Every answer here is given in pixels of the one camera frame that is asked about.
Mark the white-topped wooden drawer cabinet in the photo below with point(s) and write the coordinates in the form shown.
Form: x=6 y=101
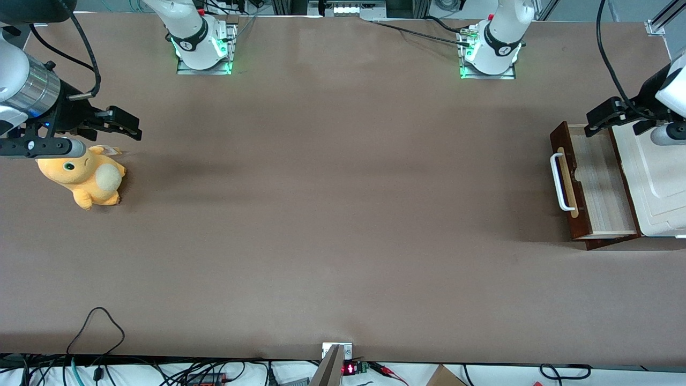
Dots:
x=664 y=182

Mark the brown cardboard piece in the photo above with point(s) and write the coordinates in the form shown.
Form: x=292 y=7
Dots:
x=445 y=377

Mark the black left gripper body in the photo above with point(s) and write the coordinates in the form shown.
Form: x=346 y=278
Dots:
x=647 y=92

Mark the white lit box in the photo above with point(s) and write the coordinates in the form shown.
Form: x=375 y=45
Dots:
x=353 y=8

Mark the aluminium profile frame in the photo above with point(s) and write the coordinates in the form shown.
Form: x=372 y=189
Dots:
x=662 y=19

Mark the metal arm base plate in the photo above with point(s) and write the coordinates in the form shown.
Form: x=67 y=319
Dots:
x=471 y=75
x=185 y=69

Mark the red clip leads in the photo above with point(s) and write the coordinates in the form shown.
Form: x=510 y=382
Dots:
x=388 y=372

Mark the red LED display board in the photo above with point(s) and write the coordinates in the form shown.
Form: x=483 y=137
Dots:
x=351 y=369

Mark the orange plush toy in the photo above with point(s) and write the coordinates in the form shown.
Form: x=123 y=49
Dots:
x=80 y=179

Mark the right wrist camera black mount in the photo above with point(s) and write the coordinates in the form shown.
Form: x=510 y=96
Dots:
x=37 y=147

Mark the silver camera mount bracket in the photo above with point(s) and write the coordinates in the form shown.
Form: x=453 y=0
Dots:
x=335 y=354

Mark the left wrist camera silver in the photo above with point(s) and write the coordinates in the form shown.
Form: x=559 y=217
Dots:
x=667 y=134

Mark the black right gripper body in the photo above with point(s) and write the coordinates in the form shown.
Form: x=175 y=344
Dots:
x=68 y=114

